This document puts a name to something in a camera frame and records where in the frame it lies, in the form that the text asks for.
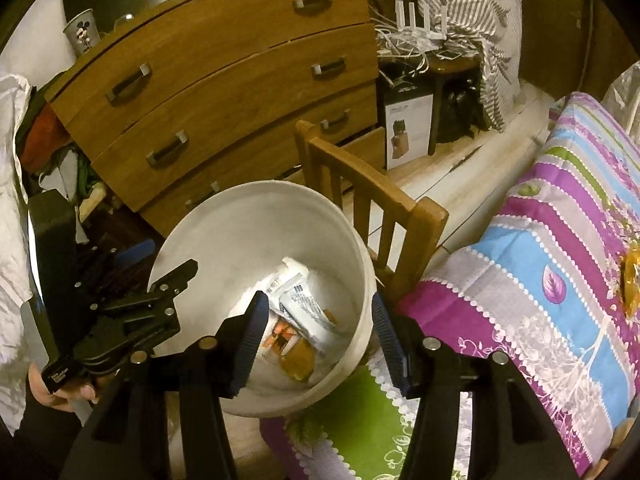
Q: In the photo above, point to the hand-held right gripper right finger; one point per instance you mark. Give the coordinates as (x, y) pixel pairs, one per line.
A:
(390, 347)

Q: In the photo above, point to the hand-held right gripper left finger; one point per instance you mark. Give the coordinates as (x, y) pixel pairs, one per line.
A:
(250, 345)

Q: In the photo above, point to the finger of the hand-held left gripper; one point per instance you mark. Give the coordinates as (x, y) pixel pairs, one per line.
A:
(170, 280)
(135, 252)

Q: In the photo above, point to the orange white medicine box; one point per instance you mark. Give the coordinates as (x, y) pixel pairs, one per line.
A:
(280, 337)

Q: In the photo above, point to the white plastic bucket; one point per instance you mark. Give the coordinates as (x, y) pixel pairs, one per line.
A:
(210, 230)

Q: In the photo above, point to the snack packets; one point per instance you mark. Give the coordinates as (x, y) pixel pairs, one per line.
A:
(305, 307)

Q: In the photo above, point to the small white box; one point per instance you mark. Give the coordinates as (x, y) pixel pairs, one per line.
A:
(290, 274)

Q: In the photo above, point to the person's left hand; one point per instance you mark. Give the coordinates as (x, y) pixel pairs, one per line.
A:
(55, 392)

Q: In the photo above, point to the white crinkled sheet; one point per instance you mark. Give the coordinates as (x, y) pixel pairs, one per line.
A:
(12, 260)

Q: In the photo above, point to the green cloth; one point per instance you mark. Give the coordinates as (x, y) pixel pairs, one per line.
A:
(85, 175)

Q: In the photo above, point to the orange red cloth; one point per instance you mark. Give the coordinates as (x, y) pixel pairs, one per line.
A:
(42, 130)

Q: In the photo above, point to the light wooden chair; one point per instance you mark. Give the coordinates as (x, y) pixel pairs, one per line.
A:
(400, 205)

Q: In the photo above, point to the striped floral blanket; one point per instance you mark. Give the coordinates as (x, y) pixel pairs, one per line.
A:
(525, 260)

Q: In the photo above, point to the wooden dresser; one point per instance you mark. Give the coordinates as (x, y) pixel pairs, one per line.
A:
(225, 85)

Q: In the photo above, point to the printed grey cup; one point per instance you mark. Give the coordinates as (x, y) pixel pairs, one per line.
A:
(80, 32)

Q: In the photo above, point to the knife block carton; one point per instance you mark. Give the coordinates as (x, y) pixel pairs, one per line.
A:
(407, 125)

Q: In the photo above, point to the dark bag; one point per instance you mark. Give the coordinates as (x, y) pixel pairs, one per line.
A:
(460, 110)

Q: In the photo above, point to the yellow candy wrapper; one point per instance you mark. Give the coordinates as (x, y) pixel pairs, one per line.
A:
(631, 275)

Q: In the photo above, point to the white router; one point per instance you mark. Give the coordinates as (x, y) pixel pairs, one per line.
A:
(422, 20)

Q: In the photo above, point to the grey striped cloth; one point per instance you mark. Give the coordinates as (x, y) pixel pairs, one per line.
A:
(480, 5)

